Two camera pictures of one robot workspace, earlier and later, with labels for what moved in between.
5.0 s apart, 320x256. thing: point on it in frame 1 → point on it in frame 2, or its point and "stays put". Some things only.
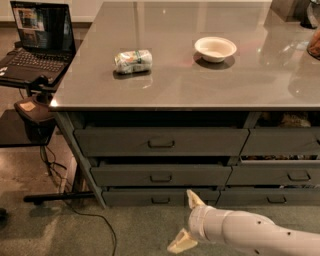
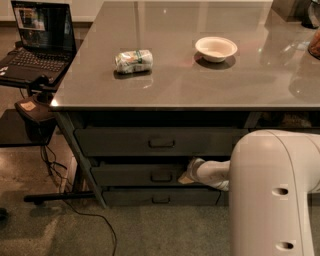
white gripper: [197, 221] → [204, 172]
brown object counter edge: [314, 48] stays put
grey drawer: [161, 175] stays put
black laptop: [47, 44] stays put
